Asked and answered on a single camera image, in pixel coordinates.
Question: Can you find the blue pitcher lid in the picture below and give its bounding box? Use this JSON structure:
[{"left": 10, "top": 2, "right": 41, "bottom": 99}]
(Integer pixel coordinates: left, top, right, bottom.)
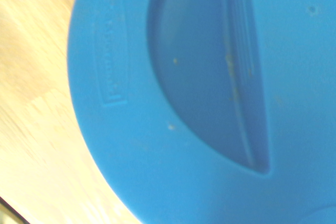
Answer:
[{"left": 66, "top": 0, "right": 336, "bottom": 224}]

